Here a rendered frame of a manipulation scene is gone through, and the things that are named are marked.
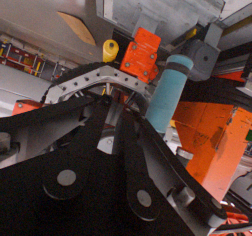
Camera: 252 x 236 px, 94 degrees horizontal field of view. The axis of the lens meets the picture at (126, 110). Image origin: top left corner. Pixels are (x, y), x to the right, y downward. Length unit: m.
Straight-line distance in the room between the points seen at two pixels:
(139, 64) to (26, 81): 0.80
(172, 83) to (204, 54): 0.41
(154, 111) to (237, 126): 0.44
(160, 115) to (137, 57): 0.24
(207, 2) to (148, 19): 0.26
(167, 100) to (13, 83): 0.99
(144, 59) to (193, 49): 0.34
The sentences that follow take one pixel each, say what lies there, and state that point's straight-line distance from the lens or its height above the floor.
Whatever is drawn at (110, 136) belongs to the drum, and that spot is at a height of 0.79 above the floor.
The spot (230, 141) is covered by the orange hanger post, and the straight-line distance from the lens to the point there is 0.73.
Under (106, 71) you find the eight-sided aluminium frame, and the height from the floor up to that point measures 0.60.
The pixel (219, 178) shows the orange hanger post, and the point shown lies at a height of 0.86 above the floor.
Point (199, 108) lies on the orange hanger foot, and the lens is 0.83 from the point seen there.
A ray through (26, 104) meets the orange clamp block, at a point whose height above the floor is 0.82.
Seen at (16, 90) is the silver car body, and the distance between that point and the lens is 1.09.
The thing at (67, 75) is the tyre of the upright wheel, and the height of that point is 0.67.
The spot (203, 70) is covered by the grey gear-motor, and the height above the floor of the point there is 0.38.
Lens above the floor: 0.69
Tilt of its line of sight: 3 degrees up
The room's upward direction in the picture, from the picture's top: 159 degrees counter-clockwise
